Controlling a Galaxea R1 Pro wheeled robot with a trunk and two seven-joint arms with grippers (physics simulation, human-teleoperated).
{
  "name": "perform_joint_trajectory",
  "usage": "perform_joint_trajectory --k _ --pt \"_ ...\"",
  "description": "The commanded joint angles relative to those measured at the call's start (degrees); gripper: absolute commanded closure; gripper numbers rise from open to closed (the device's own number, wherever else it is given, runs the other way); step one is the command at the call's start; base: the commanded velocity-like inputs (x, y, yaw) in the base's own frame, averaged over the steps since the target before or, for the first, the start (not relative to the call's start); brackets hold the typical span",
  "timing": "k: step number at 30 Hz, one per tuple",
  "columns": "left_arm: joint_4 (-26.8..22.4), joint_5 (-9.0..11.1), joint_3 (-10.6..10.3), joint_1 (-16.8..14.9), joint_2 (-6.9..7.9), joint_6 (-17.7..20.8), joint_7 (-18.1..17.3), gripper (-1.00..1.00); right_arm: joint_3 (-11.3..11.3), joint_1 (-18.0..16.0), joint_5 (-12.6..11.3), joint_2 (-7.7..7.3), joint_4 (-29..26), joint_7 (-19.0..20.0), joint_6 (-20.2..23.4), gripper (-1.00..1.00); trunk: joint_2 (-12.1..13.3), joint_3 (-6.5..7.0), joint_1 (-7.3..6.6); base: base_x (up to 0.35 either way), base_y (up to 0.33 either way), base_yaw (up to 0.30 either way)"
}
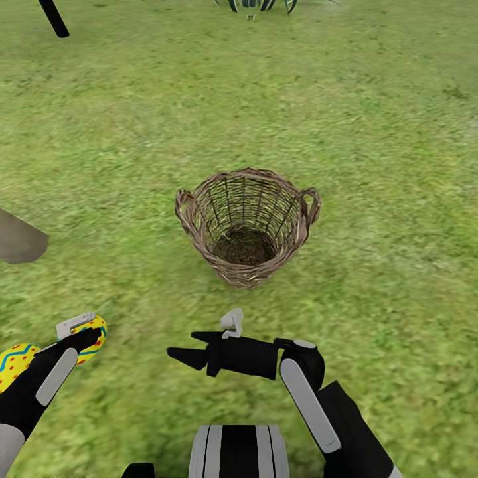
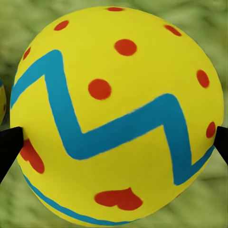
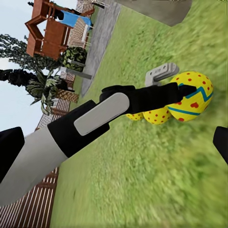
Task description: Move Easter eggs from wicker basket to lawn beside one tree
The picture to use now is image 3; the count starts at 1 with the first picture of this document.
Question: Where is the easter egg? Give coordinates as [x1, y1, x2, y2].
[126, 113, 144, 121]
[168, 72, 213, 121]
[143, 106, 172, 124]

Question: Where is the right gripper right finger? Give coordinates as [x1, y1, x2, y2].
[213, 126, 228, 165]

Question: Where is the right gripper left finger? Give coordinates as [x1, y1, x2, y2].
[0, 126, 25, 183]

